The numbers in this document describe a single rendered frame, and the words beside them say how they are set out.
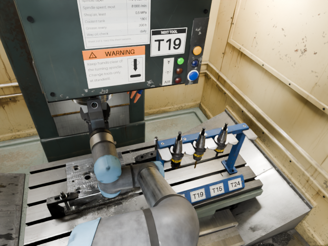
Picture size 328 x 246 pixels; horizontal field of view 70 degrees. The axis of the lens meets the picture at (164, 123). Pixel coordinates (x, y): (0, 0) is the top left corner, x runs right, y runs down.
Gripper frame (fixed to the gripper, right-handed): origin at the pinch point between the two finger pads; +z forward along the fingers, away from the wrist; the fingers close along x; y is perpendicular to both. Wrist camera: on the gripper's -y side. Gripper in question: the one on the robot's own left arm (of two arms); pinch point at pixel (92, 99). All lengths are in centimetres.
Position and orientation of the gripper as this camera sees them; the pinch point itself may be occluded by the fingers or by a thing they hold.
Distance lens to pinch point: 94.8
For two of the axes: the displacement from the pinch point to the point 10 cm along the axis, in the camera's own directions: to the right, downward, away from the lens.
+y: -0.7, 7.4, 6.7
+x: 9.4, -1.8, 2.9
